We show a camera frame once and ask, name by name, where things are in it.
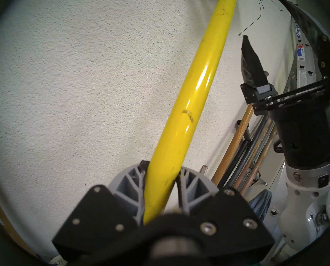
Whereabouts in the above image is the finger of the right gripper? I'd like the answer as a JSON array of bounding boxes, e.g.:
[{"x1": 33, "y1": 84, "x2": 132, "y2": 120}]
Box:
[
  {"x1": 277, "y1": 0, "x2": 330, "y2": 83},
  {"x1": 240, "y1": 35, "x2": 278, "y2": 106}
]

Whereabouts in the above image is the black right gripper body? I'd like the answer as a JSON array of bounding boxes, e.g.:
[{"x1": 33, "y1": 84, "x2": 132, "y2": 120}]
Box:
[{"x1": 252, "y1": 79, "x2": 330, "y2": 169}]

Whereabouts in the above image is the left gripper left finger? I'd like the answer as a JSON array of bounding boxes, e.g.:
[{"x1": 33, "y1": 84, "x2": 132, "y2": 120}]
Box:
[{"x1": 52, "y1": 160, "x2": 150, "y2": 264}]

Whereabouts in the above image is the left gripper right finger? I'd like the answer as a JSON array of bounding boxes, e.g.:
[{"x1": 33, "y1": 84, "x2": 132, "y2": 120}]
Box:
[{"x1": 176, "y1": 166, "x2": 275, "y2": 264}]

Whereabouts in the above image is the yellow broom with black bristles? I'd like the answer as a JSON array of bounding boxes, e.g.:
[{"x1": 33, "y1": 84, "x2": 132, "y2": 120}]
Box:
[{"x1": 143, "y1": 0, "x2": 283, "y2": 226}]

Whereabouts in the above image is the blue grey cloth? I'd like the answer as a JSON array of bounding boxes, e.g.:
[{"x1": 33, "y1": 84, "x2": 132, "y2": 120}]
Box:
[{"x1": 248, "y1": 189, "x2": 273, "y2": 221}]

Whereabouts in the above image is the aluminium extension ladder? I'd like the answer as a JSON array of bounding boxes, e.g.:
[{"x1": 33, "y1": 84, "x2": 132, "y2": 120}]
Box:
[{"x1": 283, "y1": 17, "x2": 324, "y2": 108}]

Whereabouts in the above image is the bundle of long tool handles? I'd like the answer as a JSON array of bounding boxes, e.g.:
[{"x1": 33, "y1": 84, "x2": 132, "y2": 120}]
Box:
[{"x1": 218, "y1": 116, "x2": 268, "y2": 188}]

